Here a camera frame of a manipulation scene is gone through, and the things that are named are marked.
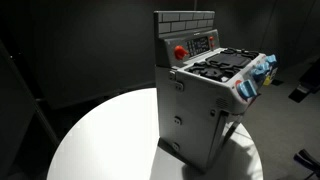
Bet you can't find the grey white toy stove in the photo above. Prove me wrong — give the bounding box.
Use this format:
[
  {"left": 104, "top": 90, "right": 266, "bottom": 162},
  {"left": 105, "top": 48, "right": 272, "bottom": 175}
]
[{"left": 153, "top": 9, "right": 278, "bottom": 173}]

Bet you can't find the purple black clamp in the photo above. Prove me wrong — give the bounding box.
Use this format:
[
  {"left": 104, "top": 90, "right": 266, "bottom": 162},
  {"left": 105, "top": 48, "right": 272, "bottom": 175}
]
[{"left": 293, "top": 149, "right": 320, "bottom": 180}]

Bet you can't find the round white pedestal table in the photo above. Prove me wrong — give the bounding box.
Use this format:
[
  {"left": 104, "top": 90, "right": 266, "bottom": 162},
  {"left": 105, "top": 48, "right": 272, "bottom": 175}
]
[{"left": 46, "top": 87, "right": 264, "bottom": 180}]

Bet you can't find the orange dial knob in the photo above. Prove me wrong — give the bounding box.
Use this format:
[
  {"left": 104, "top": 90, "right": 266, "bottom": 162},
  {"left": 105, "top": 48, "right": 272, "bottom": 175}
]
[{"left": 173, "top": 45, "right": 190, "bottom": 61}]

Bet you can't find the black burner grate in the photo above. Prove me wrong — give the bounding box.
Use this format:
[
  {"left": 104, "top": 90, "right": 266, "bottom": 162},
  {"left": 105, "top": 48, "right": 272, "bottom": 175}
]
[{"left": 187, "top": 47, "right": 260, "bottom": 82}]

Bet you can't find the blue stove knob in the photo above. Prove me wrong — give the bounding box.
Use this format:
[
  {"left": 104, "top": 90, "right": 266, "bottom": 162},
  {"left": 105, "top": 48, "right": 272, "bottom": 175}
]
[
  {"left": 238, "top": 79, "right": 258, "bottom": 100},
  {"left": 252, "top": 68, "right": 266, "bottom": 81},
  {"left": 258, "top": 62, "right": 271, "bottom": 73},
  {"left": 265, "top": 54, "right": 278, "bottom": 65}
]

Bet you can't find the black stand leg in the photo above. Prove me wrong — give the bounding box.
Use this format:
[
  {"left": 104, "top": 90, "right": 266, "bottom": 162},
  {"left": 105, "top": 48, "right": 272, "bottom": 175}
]
[{"left": 0, "top": 39, "right": 62, "bottom": 148}]

